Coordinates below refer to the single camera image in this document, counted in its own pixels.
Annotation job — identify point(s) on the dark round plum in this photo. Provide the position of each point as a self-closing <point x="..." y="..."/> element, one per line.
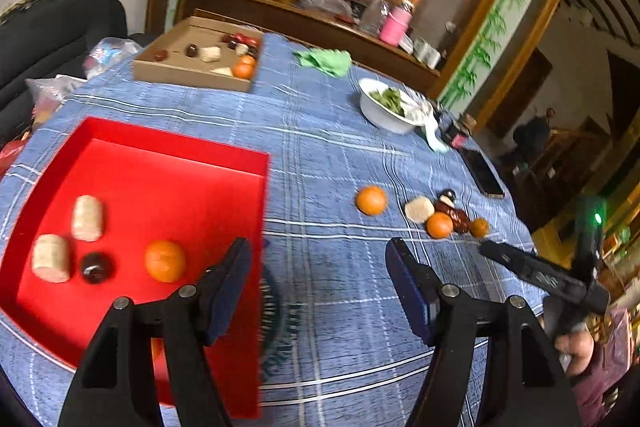
<point x="447" y="194"/>

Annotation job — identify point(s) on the white bowl with greens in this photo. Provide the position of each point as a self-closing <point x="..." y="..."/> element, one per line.
<point x="390" y="108"/>

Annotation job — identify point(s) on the black smartphone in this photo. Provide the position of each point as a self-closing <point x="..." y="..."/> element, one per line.
<point x="481" y="173"/>

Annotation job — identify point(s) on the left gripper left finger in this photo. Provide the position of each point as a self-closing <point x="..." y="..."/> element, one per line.
<point x="114" y="384"/>

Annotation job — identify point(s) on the blue plaid tablecloth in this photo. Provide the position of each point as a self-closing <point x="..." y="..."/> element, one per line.
<point x="344" y="354"/>

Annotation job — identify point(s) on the wooden sideboard counter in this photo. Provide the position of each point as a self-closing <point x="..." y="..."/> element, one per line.
<point x="313" y="29"/>

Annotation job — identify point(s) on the person right hand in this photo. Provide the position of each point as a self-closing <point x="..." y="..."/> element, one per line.
<point x="578" y="346"/>

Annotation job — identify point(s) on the white green cloth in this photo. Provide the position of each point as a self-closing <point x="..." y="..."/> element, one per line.
<point x="431" y="126"/>

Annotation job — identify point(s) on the beige sugarcane block large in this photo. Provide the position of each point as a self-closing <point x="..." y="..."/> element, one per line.
<point x="51" y="259"/>

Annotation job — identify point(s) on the red jujube date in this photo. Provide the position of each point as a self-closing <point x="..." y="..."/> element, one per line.
<point x="458" y="216"/>

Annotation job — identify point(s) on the orange mandarin front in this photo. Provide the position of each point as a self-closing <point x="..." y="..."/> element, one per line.
<point x="164" y="261"/>

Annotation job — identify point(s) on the clear bag blue label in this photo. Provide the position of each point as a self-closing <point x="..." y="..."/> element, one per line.
<point x="107" y="53"/>

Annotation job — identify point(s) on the dark jar red label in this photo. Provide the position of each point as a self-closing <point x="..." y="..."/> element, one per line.
<point x="459" y="130"/>

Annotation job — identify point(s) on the beige sugarcane block small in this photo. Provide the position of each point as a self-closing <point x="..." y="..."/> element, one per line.
<point x="87" y="219"/>

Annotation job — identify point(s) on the red tray box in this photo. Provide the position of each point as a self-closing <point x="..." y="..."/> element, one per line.
<point x="154" y="186"/>

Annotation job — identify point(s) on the large orange mandarin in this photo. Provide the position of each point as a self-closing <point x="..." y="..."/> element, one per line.
<point x="371" y="200"/>

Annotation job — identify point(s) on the red plastic bag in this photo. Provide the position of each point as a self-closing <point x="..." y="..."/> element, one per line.
<point x="9" y="153"/>

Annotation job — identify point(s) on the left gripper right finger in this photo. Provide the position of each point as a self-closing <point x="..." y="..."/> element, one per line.
<point x="524" y="383"/>

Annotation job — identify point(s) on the clear plastic bag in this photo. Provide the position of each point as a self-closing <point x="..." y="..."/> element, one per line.
<point x="49" y="94"/>

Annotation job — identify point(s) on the glass pitcher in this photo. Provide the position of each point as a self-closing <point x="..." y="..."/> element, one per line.
<point x="373" y="17"/>

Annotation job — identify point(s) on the white sugarcane chunk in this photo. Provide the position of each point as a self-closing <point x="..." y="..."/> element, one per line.
<point x="419" y="210"/>

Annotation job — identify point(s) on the small orange mandarin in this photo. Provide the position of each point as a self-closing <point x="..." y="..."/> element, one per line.
<point x="479" y="228"/>

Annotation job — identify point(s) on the brown cardboard box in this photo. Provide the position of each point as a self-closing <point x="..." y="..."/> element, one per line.
<point x="202" y="53"/>

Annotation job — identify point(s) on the pink water bottle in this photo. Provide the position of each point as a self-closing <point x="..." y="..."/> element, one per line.
<point x="396" y="24"/>

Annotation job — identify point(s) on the black sofa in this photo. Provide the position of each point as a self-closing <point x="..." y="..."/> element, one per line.
<point x="48" y="38"/>

